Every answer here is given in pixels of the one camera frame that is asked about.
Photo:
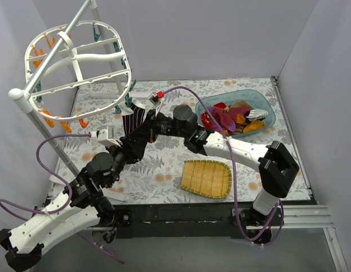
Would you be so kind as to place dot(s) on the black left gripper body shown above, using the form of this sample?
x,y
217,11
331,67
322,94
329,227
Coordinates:
x,y
127,146

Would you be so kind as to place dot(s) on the purple striped sock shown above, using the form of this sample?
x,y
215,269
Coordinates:
x,y
224,121
239,114

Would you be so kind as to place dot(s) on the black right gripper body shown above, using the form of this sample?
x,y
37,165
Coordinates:
x,y
152,125

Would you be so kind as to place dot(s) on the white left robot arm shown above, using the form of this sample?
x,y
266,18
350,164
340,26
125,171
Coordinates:
x,y
25,245

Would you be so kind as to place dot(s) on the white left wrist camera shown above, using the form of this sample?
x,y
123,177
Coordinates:
x,y
105,136

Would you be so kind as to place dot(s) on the mustard yellow sock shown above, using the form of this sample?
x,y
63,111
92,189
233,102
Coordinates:
x,y
254,125

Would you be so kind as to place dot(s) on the floral patterned table mat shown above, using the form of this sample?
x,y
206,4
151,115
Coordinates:
x,y
157,177

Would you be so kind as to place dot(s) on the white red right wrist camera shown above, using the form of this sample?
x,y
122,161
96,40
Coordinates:
x,y
156,98

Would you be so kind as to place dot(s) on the white black pinstripe sock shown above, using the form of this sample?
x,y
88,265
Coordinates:
x,y
256,114

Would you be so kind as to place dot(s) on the red white patterned sock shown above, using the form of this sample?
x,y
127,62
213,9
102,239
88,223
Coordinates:
x,y
205,118

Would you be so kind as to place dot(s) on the black white striped sock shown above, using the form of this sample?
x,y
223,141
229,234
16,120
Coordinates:
x,y
132,116

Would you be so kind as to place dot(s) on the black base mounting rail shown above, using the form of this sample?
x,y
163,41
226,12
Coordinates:
x,y
177,220

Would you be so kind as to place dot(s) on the woven bamboo tray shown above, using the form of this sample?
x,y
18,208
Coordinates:
x,y
207,178

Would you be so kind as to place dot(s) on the white round clip hanger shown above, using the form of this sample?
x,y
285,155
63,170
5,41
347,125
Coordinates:
x,y
52,50

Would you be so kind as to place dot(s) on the blue transparent plastic basin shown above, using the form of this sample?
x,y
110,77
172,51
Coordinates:
x,y
252,97

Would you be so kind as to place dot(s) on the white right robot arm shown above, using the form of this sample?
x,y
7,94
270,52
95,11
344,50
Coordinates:
x,y
274,163

